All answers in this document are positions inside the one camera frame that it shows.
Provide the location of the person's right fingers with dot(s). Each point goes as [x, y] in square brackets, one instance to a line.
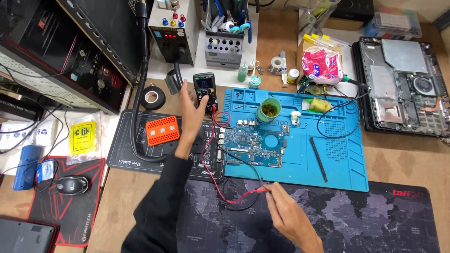
[271, 196]

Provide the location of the orange perforated plastic box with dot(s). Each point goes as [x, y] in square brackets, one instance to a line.
[162, 130]

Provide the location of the metal tweezers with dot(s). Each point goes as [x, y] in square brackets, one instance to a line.
[246, 105]

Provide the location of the red multimeter probe lead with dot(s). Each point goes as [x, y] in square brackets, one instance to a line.
[225, 158]

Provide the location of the black printed work mat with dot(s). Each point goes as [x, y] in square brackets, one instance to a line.
[154, 147]

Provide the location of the crumpled white tissue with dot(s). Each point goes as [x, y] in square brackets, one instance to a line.
[295, 117]

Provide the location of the small white jar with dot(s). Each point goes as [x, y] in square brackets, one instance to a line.
[293, 75]

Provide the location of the open black laptop chassis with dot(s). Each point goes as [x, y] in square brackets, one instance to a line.
[404, 84]

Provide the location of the black computer mouse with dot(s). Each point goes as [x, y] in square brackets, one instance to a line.
[72, 185]

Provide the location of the white syringe tube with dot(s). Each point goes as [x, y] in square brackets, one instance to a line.
[283, 68]

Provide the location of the green liquid bottle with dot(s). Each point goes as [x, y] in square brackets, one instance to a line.
[242, 72]

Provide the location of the red and black mouse pad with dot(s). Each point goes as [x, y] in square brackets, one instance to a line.
[70, 203]

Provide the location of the blue laptop motherboard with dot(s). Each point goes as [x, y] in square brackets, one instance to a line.
[253, 142]

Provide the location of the green cup with brass wool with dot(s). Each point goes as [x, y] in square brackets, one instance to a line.
[269, 109]

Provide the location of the black laptop with red edge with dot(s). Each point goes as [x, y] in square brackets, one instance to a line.
[26, 235]

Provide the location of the white paper packets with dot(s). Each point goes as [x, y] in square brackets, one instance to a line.
[24, 135]

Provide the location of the person's right hand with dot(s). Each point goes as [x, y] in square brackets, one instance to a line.
[286, 214]

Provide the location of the yellow sponge on green tray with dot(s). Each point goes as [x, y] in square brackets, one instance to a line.
[316, 104]

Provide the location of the blue rectangular device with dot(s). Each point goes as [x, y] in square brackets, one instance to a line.
[26, 167]

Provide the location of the black electrical tape roll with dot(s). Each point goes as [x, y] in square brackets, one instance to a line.
[153, 97]

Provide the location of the person's left hand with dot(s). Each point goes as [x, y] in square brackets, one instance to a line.
[191, 116]

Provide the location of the black plastic spudger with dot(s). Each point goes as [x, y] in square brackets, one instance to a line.
[318, 160]

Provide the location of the yellow label plastic bag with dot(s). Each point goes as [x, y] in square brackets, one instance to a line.
[83, 138]

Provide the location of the clear plastic parts organizer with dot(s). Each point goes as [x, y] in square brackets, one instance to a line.
[395, 23]

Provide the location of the black multimeter probe lead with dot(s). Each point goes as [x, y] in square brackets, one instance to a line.
[242, 175]

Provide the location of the blue silicone repair mat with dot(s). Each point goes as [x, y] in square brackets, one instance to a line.
[295, 140]

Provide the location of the hot air rework station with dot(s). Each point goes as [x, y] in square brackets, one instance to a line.
[174, 31]

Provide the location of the black world map desk mat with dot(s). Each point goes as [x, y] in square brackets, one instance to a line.
[316, 221]

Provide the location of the pink and white plastic bag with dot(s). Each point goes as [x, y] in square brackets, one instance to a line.
[321, 65]

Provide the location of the grey tool holder rack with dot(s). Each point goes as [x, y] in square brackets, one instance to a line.
[225, 38]

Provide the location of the teal round flux tin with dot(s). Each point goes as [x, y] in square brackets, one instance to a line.
[255, 82]

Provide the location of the black digital multimeter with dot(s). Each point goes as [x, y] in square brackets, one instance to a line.
[205, 91]

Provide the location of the open black computer case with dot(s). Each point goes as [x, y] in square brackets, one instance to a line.
[63, 49]

